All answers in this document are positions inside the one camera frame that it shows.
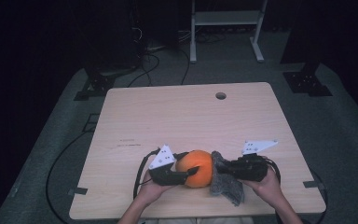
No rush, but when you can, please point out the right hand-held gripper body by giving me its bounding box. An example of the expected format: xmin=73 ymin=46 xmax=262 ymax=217
xmin=229 ymin=139 xmax=280 ymax=183

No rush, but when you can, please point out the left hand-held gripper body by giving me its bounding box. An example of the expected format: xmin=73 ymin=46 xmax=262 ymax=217
xmin=147 ymin=144 xmax=191 ymax=187

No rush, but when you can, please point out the orange plush toy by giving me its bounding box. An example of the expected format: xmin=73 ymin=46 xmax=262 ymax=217
xmin=175 ymin=149 xmax=214 ymax=189

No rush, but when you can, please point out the grey cloth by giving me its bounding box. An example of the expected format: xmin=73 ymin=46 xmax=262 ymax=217
xmin=209 ymin=150 xmax=246 ymax=207

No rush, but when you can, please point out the person's left hand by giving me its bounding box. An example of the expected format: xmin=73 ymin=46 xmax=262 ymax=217
xmin=135 ymin=170 xmax=175 ymax=207

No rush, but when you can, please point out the person's right hand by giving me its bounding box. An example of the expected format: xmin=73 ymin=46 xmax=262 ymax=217
xmin=242 ymin=167 xmax=282 ymax=209

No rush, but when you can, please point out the grey tape strip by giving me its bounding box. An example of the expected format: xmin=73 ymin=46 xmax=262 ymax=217
xmin=67 ymin=186 xmax=89 ymax=196
xmin=302 ymin=180 xmax=326 ymax=189

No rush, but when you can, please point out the black stand base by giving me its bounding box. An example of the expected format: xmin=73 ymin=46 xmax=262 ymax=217
xmin=281 ymin=60 xmax=334 ymax=98
xmin=73 ymin=68 xmax=117 ymax=102

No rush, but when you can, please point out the white metal stand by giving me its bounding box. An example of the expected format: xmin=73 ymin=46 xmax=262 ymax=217
xmin=189 ymin=0 xmax=269 ymax=64

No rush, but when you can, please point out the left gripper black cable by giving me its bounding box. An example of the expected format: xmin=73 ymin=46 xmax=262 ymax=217
xmin=132 ymin=147 xmax=162 ymax=201

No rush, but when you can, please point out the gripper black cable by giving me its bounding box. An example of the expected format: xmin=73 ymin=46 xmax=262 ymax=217
xmin=261 ymin=156 xmax=282 ymax=185
xmin=132 ymin=147 xmax=162 ymax=201

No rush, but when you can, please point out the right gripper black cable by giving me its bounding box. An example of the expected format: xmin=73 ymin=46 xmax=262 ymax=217
xmin=261 ymin=156 xmax=282 ymax=185

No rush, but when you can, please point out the black cable under table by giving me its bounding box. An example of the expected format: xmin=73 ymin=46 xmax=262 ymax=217
xmin=310 ymin=170 xmax=329 ymax=222

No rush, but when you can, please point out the black floor tape frame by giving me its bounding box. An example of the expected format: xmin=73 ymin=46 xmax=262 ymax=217
xmin=81 ymin=113 xmax=102 ymax=133

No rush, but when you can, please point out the long black floor cable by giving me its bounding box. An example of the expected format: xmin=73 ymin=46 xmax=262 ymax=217
xmin=45 ymin=130 xmax=90 ymax=224

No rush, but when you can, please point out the tangle of black cables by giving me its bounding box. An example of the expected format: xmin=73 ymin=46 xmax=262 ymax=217
xmin=195 ymin=30 xmax=228 ymax=45

